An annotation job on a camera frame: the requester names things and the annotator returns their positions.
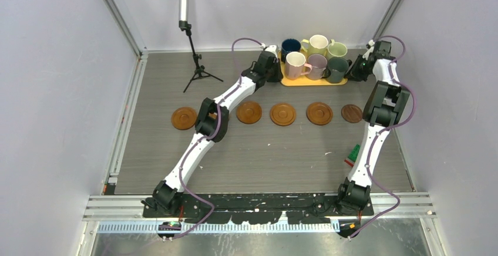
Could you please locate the dark green mug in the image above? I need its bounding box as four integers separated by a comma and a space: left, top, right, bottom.
322, 57, 351, 84

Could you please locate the dark walnut small coaster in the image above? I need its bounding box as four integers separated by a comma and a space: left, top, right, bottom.
341, 104, 363, 123

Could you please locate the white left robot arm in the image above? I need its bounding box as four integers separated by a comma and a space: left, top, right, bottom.
142, 45, 282, 217

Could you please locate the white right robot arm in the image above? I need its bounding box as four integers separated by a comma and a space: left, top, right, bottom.
335, 40, 410, 215

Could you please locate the pink mug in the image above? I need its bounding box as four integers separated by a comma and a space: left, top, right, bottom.
284, 52, 313, 80

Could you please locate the yellow serving tray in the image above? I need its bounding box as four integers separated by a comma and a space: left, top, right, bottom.
281, 54, 348, 86

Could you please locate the light green mug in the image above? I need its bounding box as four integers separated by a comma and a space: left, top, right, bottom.
325, 39, 348, 59

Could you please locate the navy blue mug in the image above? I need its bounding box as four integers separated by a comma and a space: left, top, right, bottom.
281, 38, 301, 63

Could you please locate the mauve mug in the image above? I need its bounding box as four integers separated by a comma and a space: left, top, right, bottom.
307, 53, 328, 80

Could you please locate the yellow cream mug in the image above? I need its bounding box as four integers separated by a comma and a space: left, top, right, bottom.
301, 35, 329, 56

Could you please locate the multicolour toy brick block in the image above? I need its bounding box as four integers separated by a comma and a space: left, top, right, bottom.
344, 144, 361, 167

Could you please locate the black tripod stand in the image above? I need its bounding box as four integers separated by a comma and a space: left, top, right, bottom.
179, 0, 223, 93

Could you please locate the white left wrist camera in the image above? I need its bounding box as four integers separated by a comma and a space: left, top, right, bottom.
260, 43, 279, 56

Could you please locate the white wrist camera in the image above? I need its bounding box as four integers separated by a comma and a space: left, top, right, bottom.
260, 43, 279, 56
366, 39, 375, 49

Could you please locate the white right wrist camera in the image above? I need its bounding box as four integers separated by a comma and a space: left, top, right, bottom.
366, 39, 375, 49

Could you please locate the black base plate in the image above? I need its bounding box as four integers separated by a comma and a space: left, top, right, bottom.
143, 193, 374, 225

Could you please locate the aluminium frame rail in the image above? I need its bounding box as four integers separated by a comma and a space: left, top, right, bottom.
83, 192, 436, 234

